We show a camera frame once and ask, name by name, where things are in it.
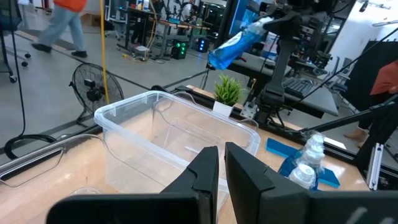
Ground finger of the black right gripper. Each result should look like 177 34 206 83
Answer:
262 11 304 40

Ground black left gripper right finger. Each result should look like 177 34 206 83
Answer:
224 141 398 224

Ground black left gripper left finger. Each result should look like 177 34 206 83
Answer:
46 145 220 224

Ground blue sponge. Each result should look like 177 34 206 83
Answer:
266 137 300 159
316 167 341 189

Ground monitor with blue screen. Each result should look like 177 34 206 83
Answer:
228 0 271 38

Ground black keyboard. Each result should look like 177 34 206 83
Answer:
281 77 315 99

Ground grey side desk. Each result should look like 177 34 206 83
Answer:
228 52 340 119

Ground computer tower blue lights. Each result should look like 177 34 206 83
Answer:
197 37 211 54

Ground green plant in white pot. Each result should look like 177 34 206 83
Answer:
212 73 244 118

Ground large clear plastic bin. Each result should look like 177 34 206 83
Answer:
93 90 261 215

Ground black diagonal beam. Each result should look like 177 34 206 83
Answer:
300 93 398 134

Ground computer tower green lights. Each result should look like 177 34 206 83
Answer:
170 38 188 60

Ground person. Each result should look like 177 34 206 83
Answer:
30 0 89 59
343 60 398 149

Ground silver aluminium extrusion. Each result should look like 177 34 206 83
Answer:
366 142 385 191

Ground black floor fan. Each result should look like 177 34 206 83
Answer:
68 62 125 128

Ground black office chair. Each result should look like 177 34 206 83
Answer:
0 0 32 84

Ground yellow hanging cable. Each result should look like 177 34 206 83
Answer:
98 0 110 105

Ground small clear handled bin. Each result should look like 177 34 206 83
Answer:
0 133 108 197

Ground coiled black floor cable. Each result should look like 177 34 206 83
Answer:
3 133 58 161

